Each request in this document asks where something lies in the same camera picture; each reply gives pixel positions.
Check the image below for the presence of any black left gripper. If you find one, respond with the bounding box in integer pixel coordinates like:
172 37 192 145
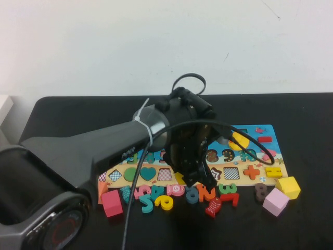
163 122 222 193

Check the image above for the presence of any yellow pentagon piece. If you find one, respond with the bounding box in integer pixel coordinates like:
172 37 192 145
174 171 186 185

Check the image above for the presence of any orange number ten piece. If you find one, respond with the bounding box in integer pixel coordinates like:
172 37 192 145
195 183 216 202

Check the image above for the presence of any grey-blue number six piece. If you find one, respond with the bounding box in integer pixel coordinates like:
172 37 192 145
185 186 200 204

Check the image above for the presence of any yellow number nine piece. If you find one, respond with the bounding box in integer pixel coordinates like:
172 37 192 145
155 195 174 211

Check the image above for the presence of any red number seven piece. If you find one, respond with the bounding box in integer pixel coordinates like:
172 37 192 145
220 192 240 207

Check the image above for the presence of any teal number four piece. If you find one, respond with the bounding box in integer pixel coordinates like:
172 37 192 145
150 184 167 203

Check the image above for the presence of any teal heart piece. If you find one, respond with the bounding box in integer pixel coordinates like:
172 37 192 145
140 166 157 182

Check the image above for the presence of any orange plus sign piece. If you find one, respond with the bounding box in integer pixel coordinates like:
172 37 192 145
243 165 260 180

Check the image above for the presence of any teal number two piece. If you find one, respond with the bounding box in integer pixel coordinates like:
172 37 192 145
139 193 155 213

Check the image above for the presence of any pink number five piece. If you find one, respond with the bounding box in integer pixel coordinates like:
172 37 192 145
133 184 152 200

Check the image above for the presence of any brown number eight piece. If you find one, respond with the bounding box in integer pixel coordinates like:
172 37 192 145
254 182 273 203

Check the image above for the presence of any green circle piece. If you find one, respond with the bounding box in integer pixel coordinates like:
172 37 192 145
123 167 139 182

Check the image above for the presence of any yellow equals sign piece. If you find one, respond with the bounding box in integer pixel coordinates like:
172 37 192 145
265 166 283 178

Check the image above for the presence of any pink greater-than sign piece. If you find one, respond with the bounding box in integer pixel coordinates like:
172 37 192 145
261 148 276 161

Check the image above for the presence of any colourful wooden puzzle board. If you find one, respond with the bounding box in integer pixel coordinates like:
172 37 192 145
98 124 289 188

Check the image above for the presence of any pink wooden fish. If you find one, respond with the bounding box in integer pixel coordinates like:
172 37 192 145
166 183 186 196

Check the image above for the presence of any red wooden fish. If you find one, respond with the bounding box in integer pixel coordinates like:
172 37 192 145
204 196 222 218

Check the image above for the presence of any yellow rubber duck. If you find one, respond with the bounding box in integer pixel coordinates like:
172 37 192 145
228 131 250 151

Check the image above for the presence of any teal wooden fish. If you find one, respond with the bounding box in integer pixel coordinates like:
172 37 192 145
120 185 135 205

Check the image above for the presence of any white zip tie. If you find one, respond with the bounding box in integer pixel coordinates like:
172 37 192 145
132 97 155 145

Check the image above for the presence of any lilac wooden cube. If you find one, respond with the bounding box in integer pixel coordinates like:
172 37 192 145
262 187 290 217

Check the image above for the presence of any yellow wooden cube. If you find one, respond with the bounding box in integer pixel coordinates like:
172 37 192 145
275 176 301 200

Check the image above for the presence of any magenta wooden cube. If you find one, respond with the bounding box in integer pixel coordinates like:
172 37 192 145
101 189 124 218

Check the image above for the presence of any orange wooden cube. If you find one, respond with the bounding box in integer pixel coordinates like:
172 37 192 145
97 181 108 205

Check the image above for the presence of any long thin black cable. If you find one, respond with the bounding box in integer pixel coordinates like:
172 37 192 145
121 119 276 250

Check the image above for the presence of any short black cable loop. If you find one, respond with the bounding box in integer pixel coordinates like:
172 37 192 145
172 73 207 96

